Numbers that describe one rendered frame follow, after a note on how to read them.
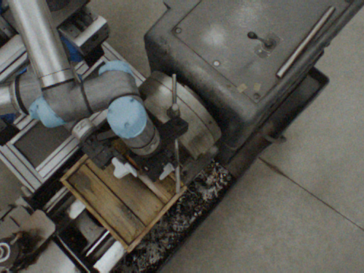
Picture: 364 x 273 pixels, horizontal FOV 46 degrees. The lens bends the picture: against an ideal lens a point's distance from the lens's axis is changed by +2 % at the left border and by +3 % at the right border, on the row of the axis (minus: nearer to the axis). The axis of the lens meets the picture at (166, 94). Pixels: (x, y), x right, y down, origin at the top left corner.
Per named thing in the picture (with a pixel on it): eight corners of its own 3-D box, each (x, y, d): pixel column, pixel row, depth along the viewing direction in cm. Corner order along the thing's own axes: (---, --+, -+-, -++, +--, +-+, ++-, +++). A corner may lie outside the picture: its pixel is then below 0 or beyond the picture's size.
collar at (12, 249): (7, 231, 129) (3, 231, 126) (24, 250, 127) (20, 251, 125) (-14, 252, 128) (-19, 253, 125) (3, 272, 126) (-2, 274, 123)
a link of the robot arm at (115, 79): (78, 68, 94) (88, 108, 88) (126, 52, 95) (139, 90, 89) (88, 87, 101) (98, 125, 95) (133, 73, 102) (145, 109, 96)
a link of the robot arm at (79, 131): (90, 120, 147) (85, 114, 139) (99, 129, 146) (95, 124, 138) (74, 136, 145) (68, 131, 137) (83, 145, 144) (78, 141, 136)
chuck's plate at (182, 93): (152, 83, 160) (154, 59, 129) (213, 141, 156) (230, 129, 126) (146, 90, 159) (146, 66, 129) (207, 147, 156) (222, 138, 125)
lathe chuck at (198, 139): (146, 90, 159) (146, 66, 129) (207, 147, 156) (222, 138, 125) (129, 106, 158) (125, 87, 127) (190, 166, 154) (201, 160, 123)
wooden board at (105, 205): (119, 122, 164) (118, 120, 160) (187, 187, 156) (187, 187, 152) (62, 180, 158) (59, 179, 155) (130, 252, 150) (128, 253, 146)
